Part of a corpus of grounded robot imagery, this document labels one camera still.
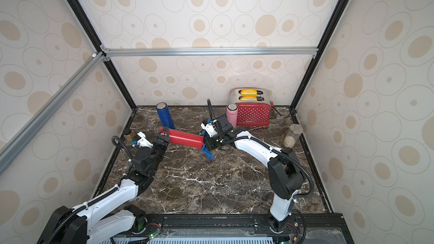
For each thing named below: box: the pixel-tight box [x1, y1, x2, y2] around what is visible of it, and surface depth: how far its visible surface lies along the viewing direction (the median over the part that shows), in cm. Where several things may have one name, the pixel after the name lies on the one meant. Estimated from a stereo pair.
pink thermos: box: [226, 102, 240, 128], surface depth 92 cm
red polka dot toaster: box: [229, 86, 275, 127], surface depth 102 cm
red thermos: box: [159, 127, 204, 150], surface depth 81 cm
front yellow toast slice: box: [240, 93, 258, 102], surface depth 99 cm
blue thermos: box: [155, 102, 176, 130], surface depth 96 cm
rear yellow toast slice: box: [240, 88, 258, 97], surface depth 102 cm
